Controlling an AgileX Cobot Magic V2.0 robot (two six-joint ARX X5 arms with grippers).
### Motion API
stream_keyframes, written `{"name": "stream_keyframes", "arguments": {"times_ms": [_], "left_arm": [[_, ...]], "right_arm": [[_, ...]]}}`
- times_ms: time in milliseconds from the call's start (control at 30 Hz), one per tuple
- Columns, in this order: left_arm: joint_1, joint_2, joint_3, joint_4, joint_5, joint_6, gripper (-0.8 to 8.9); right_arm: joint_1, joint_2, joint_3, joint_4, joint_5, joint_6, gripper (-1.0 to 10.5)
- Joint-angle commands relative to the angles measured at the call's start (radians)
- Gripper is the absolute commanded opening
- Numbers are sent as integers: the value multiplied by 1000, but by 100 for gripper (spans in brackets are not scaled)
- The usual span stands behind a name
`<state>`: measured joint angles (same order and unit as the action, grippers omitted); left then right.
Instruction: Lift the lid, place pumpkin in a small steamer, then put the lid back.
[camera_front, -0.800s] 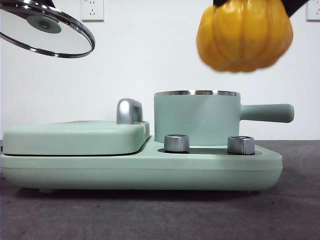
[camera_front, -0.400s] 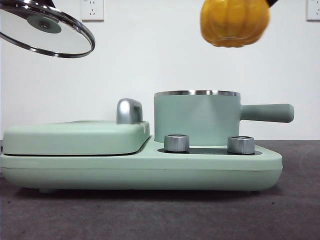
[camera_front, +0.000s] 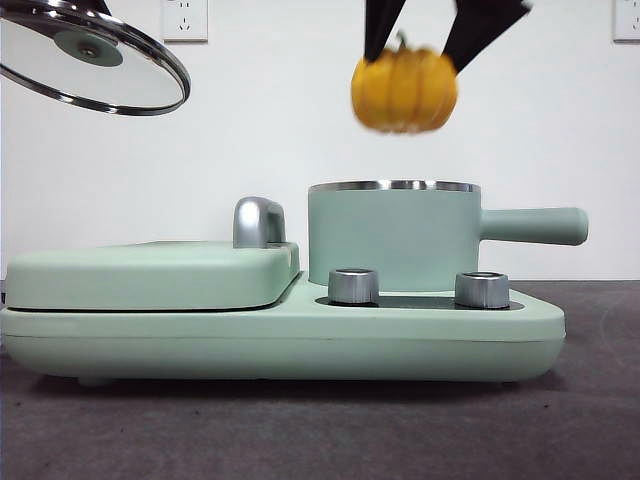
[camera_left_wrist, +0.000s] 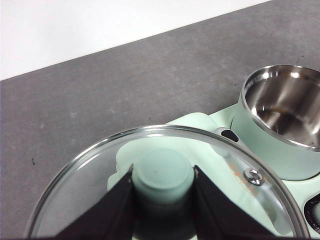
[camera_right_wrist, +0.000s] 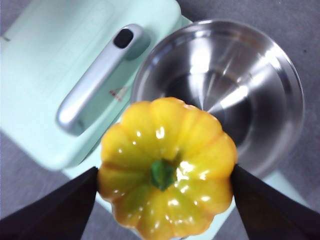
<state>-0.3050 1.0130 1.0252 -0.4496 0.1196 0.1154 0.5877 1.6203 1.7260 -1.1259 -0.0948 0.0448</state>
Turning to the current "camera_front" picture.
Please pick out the mint green cooker base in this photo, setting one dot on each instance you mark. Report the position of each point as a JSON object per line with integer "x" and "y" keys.
{"x": 425, "y": 342}

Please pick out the white wall socket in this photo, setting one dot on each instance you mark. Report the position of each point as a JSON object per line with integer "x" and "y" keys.
{"x": 627, "y": 22}
{"x": 185, "y": 22}

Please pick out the silver control knob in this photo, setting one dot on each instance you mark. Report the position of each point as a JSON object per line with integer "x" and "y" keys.
{"x": 481, "y": 291}
{"x": 352, "y": 287}

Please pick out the glass pot lid green knob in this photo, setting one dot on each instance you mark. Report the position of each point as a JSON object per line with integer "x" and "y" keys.
{"x": 87, "y": 50}

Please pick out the yellow toy pumpkin green stem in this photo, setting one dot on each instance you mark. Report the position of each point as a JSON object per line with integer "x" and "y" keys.
{"x": 405, "y": 92}

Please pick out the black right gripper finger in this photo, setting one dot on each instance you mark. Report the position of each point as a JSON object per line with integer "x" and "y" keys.
{"x": 480, "y": 30}
{"x": 381, "y": 25}

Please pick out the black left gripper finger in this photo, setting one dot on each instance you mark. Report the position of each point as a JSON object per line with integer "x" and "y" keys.
{"x": 100, "y": 5}

